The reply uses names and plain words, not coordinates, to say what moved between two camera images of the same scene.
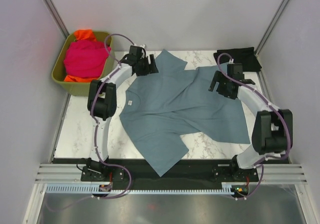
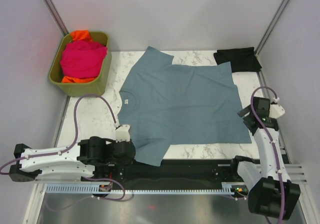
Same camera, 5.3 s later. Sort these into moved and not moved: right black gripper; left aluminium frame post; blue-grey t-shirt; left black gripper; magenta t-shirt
Moved: left black gripper; right black gripper; blue-grey t-shirt
Not moved: magenta t-shirt; left aluminium frame post
